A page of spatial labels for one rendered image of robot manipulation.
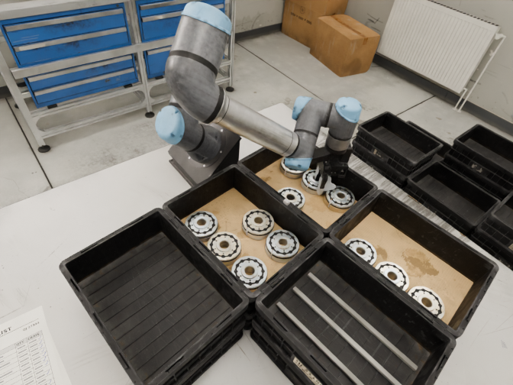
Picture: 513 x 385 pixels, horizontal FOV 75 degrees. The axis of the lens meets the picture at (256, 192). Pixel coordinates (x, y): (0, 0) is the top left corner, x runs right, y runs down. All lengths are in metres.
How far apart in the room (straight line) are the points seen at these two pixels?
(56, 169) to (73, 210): 1.31
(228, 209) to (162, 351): 0.48
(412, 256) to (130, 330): 0.86
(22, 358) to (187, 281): 0.47
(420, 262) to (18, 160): 2.58
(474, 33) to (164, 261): 3.31
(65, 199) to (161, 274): 0.59
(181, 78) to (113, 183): 0.77
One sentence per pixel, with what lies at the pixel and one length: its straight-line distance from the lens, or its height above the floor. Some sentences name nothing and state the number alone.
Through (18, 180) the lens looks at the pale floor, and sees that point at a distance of 2.72.
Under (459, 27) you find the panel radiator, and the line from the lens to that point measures 3.79.
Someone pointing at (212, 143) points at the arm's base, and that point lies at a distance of 1.27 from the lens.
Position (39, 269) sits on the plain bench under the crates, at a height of 0.70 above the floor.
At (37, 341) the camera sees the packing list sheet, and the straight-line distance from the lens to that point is 1.17.
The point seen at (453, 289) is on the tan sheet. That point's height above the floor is 0.83.
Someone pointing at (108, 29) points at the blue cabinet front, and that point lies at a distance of 2.65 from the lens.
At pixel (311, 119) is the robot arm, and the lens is 1.00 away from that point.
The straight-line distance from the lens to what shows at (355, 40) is 3.77.
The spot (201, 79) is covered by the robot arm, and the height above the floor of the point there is 1.33.
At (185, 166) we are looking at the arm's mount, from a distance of 1.37.
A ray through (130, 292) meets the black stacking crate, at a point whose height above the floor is 0.83.
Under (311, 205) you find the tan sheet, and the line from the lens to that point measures 1.19.
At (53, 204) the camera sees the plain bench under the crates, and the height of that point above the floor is 0.70.
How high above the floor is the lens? 1.70
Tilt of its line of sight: 47 degrees down
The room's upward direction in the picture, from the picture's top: 7 degrees clockwise
